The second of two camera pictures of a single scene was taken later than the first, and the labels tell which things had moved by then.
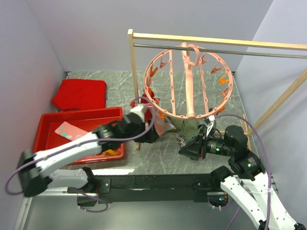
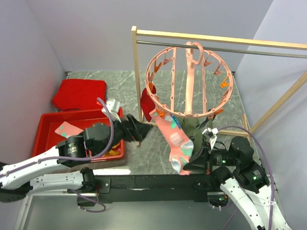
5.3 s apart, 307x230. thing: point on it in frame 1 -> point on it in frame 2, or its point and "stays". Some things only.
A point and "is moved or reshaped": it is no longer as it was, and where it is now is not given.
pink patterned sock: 69,131 stays
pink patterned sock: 161,126 is moved or reshaped
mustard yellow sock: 110,152 stays
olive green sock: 187,129 is moved or reshaped
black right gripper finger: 191,150 -> 198,164
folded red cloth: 80,94 stays
